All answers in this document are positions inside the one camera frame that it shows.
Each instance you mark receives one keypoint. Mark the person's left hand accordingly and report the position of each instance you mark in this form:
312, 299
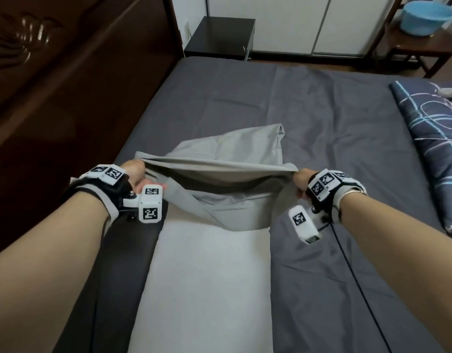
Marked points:
135, 172

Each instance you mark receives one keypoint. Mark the person's right hand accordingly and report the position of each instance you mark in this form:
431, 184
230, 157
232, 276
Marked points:
303, 181

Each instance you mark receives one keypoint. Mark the grey pillowcase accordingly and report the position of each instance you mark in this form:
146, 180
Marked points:
229, 150

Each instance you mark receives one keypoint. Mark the white pillow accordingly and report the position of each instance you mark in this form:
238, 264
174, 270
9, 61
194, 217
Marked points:
204, 290

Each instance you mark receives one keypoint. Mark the person's right forearm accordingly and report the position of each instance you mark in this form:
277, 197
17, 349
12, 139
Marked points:
402, 261

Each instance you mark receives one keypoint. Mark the person's left forearm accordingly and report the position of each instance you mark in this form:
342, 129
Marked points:
45, 268

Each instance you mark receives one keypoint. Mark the carved brown wooden headboard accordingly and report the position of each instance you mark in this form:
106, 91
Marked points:
71, 99

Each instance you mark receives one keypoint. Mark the navy patterned quilt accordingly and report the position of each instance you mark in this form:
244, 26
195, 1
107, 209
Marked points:
432, 143

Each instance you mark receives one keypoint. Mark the black nightstand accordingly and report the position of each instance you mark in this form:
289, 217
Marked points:
222, 36

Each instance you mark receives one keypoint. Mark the small white object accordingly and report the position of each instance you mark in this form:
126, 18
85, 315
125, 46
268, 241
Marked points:
450, 92

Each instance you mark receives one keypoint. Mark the brown wooden chair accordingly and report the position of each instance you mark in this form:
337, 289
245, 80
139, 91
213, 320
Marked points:
424, 45

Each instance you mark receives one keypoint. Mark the blue plastic basin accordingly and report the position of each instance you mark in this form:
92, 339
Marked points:
426, 18

